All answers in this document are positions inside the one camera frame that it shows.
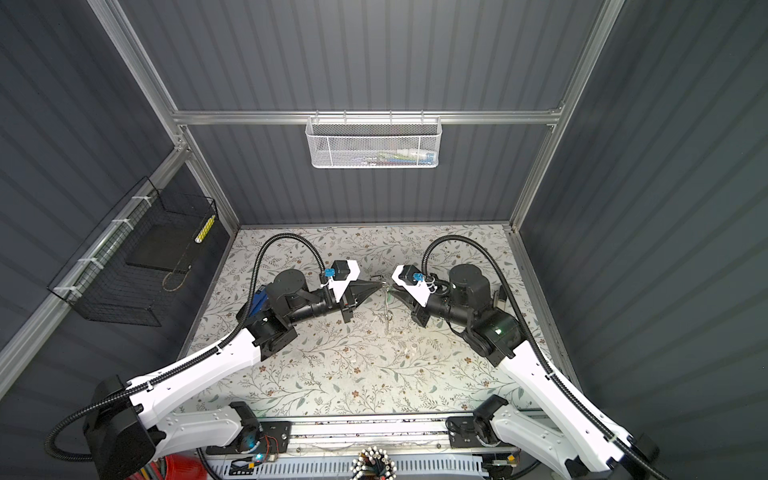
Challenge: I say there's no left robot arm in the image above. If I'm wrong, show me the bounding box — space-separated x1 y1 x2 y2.
44 248 382 479

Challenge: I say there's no red pencil cup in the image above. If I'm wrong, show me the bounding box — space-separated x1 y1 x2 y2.
140 454 208 480

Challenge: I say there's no white wire basket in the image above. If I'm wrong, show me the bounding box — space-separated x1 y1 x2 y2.
305 118 443 169

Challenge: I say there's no blue stapler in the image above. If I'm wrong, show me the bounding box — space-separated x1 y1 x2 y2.
247 286 268 316

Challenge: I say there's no black lint roller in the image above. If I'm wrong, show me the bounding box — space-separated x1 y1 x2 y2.
493 286 507 310

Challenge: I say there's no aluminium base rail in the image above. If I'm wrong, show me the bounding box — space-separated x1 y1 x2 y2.
203 409 613 460

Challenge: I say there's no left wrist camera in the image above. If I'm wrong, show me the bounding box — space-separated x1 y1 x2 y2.
323 260 360 303

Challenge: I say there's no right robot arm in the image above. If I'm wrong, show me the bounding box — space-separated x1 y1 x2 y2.
392 234 665 479

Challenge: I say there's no black wire basket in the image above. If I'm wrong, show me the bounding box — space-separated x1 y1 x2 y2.
48 181 218 327

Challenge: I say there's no bundle of markers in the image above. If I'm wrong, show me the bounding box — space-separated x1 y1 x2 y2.
350 446 397 480

